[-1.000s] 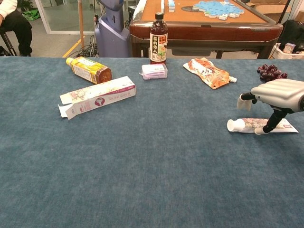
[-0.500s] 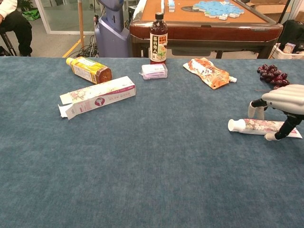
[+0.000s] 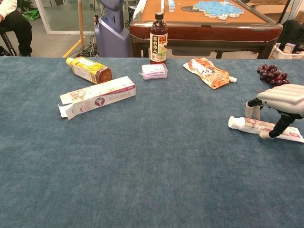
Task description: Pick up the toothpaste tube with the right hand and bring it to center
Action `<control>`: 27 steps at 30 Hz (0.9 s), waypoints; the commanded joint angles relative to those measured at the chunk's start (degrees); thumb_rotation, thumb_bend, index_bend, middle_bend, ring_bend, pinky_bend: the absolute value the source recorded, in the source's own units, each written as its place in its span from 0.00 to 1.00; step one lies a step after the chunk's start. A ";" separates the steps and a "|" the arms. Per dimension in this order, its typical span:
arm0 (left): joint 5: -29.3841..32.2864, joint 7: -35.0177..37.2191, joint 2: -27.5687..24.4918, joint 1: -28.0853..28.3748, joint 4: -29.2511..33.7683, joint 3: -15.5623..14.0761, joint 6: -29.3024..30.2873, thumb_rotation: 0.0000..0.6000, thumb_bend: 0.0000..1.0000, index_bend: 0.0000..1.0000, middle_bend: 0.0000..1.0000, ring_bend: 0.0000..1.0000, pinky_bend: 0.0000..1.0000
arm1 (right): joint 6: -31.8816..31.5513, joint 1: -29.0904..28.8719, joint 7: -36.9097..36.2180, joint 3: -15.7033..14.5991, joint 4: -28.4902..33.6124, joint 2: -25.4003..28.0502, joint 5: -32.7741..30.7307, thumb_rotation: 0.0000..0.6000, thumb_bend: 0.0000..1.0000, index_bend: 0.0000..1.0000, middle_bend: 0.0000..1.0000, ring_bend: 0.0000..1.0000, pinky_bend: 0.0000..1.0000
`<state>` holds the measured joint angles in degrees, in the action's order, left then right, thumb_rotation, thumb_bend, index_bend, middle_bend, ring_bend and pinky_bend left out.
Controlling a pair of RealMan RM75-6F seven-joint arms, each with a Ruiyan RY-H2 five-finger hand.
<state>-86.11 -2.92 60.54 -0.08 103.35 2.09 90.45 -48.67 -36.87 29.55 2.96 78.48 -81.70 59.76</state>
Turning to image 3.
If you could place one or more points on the black chair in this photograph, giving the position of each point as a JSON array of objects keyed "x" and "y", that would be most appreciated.
[{"x": 292, "y": 31}]

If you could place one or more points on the brown mahjong table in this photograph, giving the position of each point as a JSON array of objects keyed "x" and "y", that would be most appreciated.
[{"x": 213, "y": 31}]

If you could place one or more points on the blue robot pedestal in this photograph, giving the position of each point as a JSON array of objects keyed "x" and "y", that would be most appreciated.
[{"x": 111, "y": 35}]

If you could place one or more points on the pile of blue mahjong tiles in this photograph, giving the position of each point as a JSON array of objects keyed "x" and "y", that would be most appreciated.
[{"x": 218, "y": 8}]

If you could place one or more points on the orange spout pouch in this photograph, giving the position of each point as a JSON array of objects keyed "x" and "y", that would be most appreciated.
[{"x": 206, "y": 71}]

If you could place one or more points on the green bag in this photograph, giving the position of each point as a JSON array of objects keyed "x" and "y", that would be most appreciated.
[{"x": 32, "y": 14}]

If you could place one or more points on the blue table mat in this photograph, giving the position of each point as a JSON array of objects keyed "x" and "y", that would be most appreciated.
[{"x": 152, "y": 166}]

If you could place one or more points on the small clear plastic box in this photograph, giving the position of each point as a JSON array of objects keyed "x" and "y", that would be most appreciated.
[{"x": 154, "y": 71}]

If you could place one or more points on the wooden pole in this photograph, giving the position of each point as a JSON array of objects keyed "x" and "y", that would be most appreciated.
[{"x": 81, "y": 23}]

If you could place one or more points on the dark tea bottle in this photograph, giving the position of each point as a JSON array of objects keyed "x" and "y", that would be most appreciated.
[{"x": 158, "y": 45}]

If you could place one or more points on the person in black trousers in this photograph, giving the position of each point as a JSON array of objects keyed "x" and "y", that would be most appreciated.
[{"x": 20, "y": 31}]

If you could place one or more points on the floral toothpaste carton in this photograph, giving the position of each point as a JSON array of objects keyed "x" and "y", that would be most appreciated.
[{"x": 102, "y": 95}]

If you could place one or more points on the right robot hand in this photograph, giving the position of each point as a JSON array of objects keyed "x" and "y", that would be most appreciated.
[{"x": 282, "y": 96}]

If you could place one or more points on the black stool frame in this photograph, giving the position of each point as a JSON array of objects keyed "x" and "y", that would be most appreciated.
[{"x": 7, "y": 44}]

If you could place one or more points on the bunch of red grapes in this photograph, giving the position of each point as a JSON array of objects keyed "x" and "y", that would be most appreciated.
[{"x": 273, "y": 74}]

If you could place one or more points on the white plastic basket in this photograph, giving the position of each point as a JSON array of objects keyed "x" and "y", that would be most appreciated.
[{"x": 285, "y": 55}]

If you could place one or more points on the small stack of mahjong tiles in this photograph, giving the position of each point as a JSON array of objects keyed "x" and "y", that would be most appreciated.
[{"x": 171, "y": 6}]

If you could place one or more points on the yellow label tea bottle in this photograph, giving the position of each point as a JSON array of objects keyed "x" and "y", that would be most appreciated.
[{"x": 88, "y": 69}]

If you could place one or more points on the floral toothpaste tube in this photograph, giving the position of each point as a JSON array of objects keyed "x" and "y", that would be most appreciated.
[{"x": 251, "y": 126}]

